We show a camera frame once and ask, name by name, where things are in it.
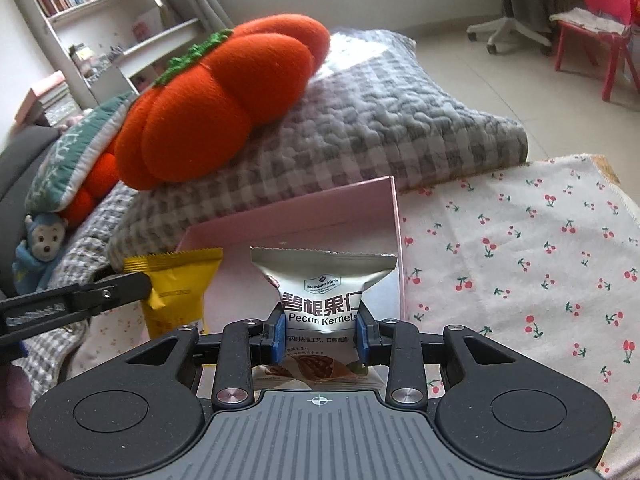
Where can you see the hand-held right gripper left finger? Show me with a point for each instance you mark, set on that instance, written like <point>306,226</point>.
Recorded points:
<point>276,342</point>

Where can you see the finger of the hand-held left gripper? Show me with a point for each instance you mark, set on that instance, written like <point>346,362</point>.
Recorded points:
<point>115,290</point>
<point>110,272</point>

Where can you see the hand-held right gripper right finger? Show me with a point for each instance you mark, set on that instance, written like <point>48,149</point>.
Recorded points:
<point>362,345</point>

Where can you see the mustard yellow snack packet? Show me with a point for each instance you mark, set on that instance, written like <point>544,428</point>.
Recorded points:
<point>185,275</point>

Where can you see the silver snack packet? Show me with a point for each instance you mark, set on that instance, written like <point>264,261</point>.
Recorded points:
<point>320,280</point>

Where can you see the pink box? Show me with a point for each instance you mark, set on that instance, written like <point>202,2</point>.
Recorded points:
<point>300,220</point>

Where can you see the person's left hand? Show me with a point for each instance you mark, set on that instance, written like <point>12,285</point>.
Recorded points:
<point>12,410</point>

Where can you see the grey checked sofa cover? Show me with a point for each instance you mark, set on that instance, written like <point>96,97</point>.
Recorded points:
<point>95,240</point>

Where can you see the blue monkey plush toy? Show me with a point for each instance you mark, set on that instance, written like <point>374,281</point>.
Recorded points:
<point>42,252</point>

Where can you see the small orange pumpkin cushion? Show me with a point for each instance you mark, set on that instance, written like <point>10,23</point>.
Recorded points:
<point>97,177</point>

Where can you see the green snowflake cushion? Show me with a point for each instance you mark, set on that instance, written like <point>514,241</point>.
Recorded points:
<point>75,150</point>

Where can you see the grey sofa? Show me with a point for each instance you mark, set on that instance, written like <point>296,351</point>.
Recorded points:
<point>20,170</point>

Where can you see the cherry print cloth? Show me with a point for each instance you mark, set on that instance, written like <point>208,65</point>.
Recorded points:
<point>525,260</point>

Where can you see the stack of books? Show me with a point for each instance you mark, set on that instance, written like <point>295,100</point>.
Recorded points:
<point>45,97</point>

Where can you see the large orange pumpkin cushion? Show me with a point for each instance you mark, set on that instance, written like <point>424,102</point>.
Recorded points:
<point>210,110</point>

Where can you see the grey checked folded quilt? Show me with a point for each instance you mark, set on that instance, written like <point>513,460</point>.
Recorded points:
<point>375,135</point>

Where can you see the white bookshelf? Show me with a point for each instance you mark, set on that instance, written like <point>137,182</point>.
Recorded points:
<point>165,35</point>

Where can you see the grey office chair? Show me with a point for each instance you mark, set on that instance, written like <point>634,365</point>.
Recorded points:
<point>505,25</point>

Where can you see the folded newspaper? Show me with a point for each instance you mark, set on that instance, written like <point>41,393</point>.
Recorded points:
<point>590,20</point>

